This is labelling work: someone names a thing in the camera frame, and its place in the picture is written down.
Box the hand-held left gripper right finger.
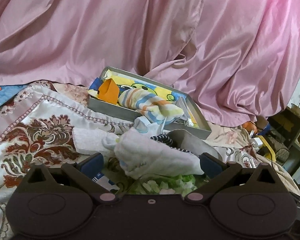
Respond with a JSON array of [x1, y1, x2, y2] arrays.
[[185, 152, 282, 203]]

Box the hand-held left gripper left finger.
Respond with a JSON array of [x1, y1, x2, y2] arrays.
[[21, 152, 119, 203]]

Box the white terry towel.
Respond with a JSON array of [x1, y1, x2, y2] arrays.
[[72, 127, 116, 156]]

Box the grey-brown cloth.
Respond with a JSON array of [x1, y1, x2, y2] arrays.
[[167, 129, 223, 161]]

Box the white washcloth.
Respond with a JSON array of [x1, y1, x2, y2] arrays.
[[114, 129, 206, 179]]

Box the dark striped sock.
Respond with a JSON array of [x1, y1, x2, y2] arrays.
[[149, 134, 191, 153]]

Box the grey tray box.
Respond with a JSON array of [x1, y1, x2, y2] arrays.
[[87, 66, 213, 140]]

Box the clear plastic bag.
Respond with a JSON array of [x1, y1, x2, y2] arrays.
[[176, 94, 195, 127]]

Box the white blue-printed cloth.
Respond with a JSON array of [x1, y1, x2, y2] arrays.
[[133, 116, 163, 136]]

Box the pastel striped towel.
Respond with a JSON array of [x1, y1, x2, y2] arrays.
[[118, 87, 185, 125]]

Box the white blue milk carton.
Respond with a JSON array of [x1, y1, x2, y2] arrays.
[[91, 171, 121, 193]]

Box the white knit sock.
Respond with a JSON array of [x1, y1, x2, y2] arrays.
[[102, 133, 121, 151]]

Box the beige cloth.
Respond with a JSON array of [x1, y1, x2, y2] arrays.
[[207, 124, 300, 196]]

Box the clear jar of green stars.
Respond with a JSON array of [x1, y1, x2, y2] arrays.
[[114, 172, 208, 196]]

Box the white charger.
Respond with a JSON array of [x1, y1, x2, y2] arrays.
[[251, 134, 266, 147]]

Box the floral patterned blanket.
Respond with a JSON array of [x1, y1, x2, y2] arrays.
[[0, 80, 265, 240]]

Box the brown cardboard piece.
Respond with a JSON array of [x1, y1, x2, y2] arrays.
[[254, 116, 271, 128]]

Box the dark shelf unit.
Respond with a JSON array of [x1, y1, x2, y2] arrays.
[[267, 104, 300, 178]]

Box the cartoon bear drawing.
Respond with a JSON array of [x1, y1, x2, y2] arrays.
[[89, 70, 188, 111]]

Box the blue drawing paper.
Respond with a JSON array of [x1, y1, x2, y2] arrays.
[[0, 84, 30, 110]]

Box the pink satin sheet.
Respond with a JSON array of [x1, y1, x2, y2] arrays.
[[0, 0, 300, 128]]

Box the yellow strap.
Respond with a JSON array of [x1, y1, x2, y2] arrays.
[[261, 139, 276, 158]]

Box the black wire basket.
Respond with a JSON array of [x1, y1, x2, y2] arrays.
[[274, 147, 291, 166]]

